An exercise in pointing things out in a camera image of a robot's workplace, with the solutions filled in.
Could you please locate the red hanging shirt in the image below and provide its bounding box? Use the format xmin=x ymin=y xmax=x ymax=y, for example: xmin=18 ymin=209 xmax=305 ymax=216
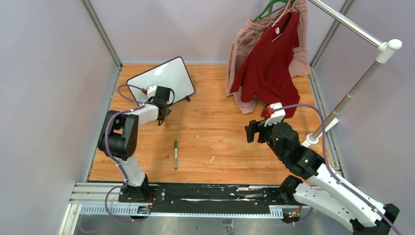
xmin=230 ymin=12 xmax=300 ymax=114

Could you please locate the white clothes rack base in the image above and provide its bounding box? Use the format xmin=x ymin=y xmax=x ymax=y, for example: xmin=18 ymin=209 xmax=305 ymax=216
xmin=301 ymin=117 xmax=339 ymax=147

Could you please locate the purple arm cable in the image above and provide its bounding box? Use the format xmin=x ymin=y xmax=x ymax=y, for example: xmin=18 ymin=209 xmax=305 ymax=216
xmin=272 ymin=103 xmax=403 ymax=235
xmin=103 ymin=84 xmax=148 ymax=223

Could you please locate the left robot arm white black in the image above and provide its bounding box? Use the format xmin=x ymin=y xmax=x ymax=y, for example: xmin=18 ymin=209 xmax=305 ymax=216
xmin=97 ymin=86 xmax=175 ymax=202

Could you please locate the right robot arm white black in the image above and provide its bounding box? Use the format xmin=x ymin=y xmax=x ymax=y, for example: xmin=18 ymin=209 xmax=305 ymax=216
xmin=245 ymin=120 xmax=399 ymax=235

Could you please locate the pink hanging garment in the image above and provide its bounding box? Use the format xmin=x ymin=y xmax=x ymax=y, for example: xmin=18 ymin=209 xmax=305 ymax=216
xmin=226 ymin=0 xmax=311 ymax=114

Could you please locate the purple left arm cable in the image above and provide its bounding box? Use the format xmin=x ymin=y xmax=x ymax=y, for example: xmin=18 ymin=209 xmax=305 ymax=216
xmin=103 ymin=84 xmax=148 ymax=223

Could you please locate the silver clothes rack pole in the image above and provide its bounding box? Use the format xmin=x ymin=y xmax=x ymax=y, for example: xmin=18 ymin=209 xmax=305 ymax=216
xmin=312 ymin=0 xmax=406 ymax=145

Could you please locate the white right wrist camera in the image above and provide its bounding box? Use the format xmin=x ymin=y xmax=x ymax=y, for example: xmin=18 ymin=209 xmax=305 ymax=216
xmin=264 ymin=102 xmax=286 ymax=127

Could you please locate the green clothes hanger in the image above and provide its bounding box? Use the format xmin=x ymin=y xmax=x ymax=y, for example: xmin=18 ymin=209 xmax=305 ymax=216
xmin=252 ymin=0 xmax=293 ymax=22

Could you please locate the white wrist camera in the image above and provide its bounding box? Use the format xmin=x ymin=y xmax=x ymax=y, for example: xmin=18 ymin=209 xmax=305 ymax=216
xmin=146 ymin=85 xmax=158 ymax=98
xmin=264 ymin=102 xmax=286 ymax=127

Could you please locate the white whiteboard black frame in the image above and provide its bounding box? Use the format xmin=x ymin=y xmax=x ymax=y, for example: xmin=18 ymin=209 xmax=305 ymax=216
xmin=126 ymin=56 xmax=195 ymax=104

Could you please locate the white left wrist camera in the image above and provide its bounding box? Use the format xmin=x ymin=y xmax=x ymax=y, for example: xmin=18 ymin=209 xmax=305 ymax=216
xmin=146 ymin=85 xmax=158 ymax=98

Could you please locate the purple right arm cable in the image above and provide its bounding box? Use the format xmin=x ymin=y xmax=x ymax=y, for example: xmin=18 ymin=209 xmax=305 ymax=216
xmin=272 ymin=103 xmax=403 ymax=235

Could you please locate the green marker pen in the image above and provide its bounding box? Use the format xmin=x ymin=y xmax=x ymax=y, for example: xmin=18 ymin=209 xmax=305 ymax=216
xmin=174 ymin=140 xmax=178 ymax=170

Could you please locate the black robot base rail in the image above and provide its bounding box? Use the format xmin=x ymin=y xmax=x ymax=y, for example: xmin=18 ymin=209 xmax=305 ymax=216
xmin=69 ymin=181 xmax=325 ymax=219

